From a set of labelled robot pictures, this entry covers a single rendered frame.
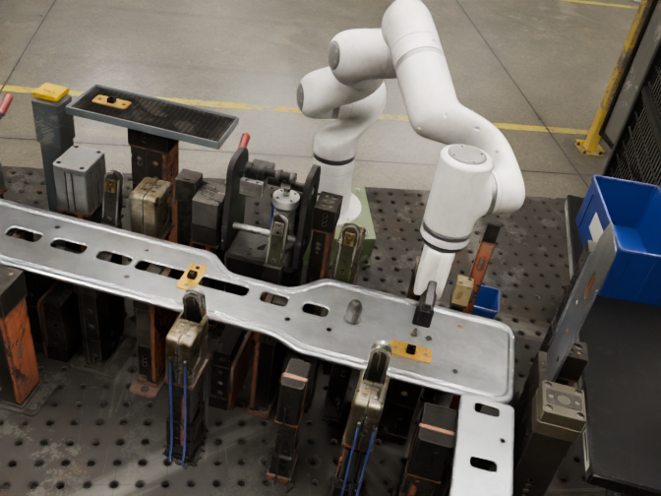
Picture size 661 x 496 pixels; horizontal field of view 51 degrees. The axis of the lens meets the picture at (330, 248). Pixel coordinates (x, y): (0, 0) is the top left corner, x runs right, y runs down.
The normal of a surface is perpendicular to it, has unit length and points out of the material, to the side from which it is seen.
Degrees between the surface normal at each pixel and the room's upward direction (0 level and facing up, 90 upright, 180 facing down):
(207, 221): 90
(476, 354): 0
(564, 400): 0
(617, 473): 0
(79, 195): 90
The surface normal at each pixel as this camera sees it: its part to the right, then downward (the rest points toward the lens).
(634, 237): 0.13, -0.79
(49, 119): -0.22, 0.57
